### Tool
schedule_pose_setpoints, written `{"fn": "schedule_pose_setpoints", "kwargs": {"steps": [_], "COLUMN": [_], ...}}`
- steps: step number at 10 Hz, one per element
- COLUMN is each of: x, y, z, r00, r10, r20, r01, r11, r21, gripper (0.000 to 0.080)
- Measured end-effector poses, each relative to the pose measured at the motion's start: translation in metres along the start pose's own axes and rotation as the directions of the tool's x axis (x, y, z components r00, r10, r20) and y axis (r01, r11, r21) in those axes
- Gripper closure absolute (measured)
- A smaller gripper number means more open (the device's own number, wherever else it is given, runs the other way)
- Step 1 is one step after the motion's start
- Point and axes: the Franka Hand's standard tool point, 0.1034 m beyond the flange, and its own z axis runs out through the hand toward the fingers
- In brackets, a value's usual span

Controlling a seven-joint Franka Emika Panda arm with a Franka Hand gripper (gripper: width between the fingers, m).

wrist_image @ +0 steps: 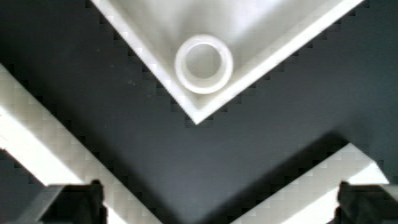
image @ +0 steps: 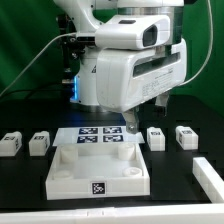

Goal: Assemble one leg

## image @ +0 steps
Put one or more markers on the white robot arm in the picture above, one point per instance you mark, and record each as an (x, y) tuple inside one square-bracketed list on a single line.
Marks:
[(88, 15)]

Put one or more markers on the white square table top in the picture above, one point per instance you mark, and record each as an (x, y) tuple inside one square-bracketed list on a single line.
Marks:
[(93, 170)]

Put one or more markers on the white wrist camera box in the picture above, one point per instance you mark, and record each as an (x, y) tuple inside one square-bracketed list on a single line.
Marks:
[(134, 32)]

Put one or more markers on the black camera on base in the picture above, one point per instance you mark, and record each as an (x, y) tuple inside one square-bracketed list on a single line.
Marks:
[(85, 38)]

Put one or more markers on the black stand behind robot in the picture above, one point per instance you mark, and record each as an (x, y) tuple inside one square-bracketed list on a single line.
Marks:
[(70, 51)]

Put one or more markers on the white sheet with tags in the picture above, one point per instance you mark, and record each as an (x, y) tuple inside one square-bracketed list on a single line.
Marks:
[(100, 134)]

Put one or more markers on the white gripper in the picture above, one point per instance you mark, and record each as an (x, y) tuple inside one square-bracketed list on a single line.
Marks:
[(126, 79)]

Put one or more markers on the white L-shaped obstacle fence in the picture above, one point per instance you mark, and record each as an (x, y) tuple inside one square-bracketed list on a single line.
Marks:
[(212, 213)]

